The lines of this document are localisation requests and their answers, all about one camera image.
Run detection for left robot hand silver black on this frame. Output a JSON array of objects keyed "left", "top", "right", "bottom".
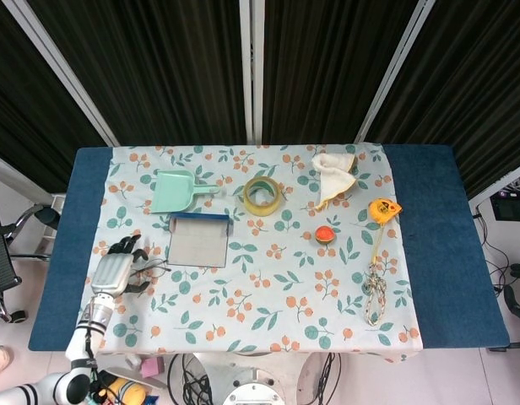
[{"left": 89, "top": 235, "right": 154, "bottom": 299}]

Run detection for thin wire eyeglasses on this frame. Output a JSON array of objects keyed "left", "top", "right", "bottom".
[{"left": 131, "top": 257, "right": 172, "bottom": 282}]

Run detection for grey metal tray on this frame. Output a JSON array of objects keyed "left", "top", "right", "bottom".
[{"left": 165, "top": 213, "right": 236, "bottom": 269}]

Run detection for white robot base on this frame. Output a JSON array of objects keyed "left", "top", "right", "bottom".
[{"left": 192, "top": 352, "right": 341, "bottom": 405}]

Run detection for mint green dustpan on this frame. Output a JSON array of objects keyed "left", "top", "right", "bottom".
[{"left": 149, "top": 170, "right": 222, "bottom": 214}]

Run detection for yellow minion plush toy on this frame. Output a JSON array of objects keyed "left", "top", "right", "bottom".
[{"left": 97, "top": 376, "right": 148, "bottom": 405}]

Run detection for floral fruit print tablecloth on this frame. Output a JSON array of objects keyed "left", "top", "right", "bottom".
[{"left": 73, "top": 143, "right": 425, "bottom": 364}]

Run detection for clear yellowish tape roll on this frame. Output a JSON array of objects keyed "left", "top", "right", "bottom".
[{"left": 242, "top": 175, "right": 282, "bottom": 216}]

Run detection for black pleated partition panel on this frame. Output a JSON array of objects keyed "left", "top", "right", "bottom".
[
  {"left": 262, "top": 0, "right": 421, "bottom": 145},
  {"left": 365, "top": 0, "right": 520, "bottom": 199},
  {"left": 0, "top": 0, "right": 110, "bottom": 193},
  {"left": 27, "top": 0, "right": 248, "bottom": 148}
]

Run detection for small watermelon slice toy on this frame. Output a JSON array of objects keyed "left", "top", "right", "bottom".
[{"left": 314, "top": 225, "right": 336, "bottom": 246}]

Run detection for white cloth yellow edge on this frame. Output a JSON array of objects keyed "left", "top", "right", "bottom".
[{"left": 311, "top": 152, "right": 357, "bottom": 211}]

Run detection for yellow tape measure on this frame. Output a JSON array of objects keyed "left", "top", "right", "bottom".
[{"left": 368, "top": 198, "right": 403, "bottom": 224}]

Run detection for blue table cover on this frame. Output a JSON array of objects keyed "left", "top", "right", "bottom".
[{"left": 27, "top": 143, "right": 511, "bottom": 351}]

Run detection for dark computer monitor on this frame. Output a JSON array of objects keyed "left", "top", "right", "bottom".
[{"left": 490, "top": 189, "right": 520, "bottom": 220}]

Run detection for black chair base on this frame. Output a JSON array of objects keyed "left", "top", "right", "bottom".
[{"left": 502, "top": 263, "right": 520, "bottom": 326}]

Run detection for black cable bundle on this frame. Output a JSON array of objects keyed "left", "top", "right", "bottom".
[{"left": 166, "top": 353, "right": 214, "bottom": 405}]

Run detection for white partition post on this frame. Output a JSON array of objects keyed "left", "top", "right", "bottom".
[
  {"left": 238, "top": 0, "right": 265, "bottom": 144},
  {"left": 355, "top": 0, "right": 441, "bottom": 143},
  {"left": 2, "top": 0, "right": 120, "bottom": 147}
]

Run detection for yellow cord strap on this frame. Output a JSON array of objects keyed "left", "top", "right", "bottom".
[{"left": 371, "top": 221, "right": 387, "bottom": 265}]

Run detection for black floor cables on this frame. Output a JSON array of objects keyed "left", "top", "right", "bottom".
[{"left": 473, "top": 206, "right": 520, "bottom": 296}]

